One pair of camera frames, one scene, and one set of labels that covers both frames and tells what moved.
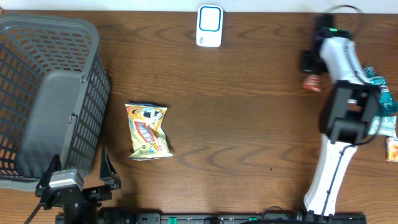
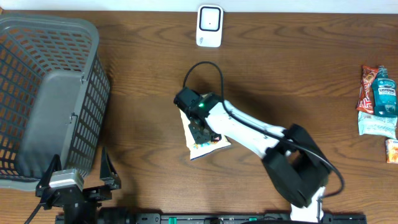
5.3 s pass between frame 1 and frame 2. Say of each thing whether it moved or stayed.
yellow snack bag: moved
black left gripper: stayed
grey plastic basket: stayed
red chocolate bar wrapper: moved
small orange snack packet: stayed
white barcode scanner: stayed
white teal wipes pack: stayed
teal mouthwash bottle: moved
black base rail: stayed
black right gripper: moved
